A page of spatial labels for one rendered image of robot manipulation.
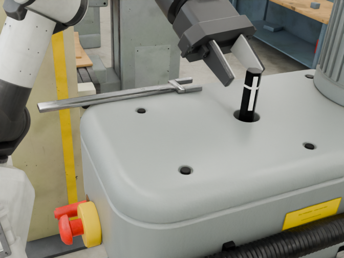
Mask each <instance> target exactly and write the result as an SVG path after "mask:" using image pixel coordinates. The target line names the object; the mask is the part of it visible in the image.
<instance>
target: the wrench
mask: <svg viewBox="0 0 344 258"><path fill-rule="evenodd" d="M192 81H193V78H191V77H184V78H177V79H174V80H169V81H168V83H166V84H159V85H153V86H148V87H141V88H135V89H128V90H121V91H114V92H108V93H101V94H95V95H87V96H81V97H74V98H68V99H61V100H54V101H47V102H41V103H38V104H37V108H38V110H39V112H40V113H45V112H51V111H57V110H64V109H70V108H76V107H81V106H87V105H93V104H100V103H106V102H112V101H118V100H125V99H131V98H137V97H143V96H150V95H156V94H163V93H169V92H174V91H176V92H177V93H178V94H182V93H191V92H197V91H202V86H201V85H200V84H195V85H188V86H184V87H182V86H180V85H183V84H189V83H192Z"/></svg>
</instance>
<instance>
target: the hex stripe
mask: <svg viewBox="0 0 344 258"><path fill-rule="evenodd" d="M257 80H258V77H254V78H253V84H252V90H251V95H250V101H249V107H248V111H252V108H253V103H254V97H255V92H256V86H257Z"/></svg>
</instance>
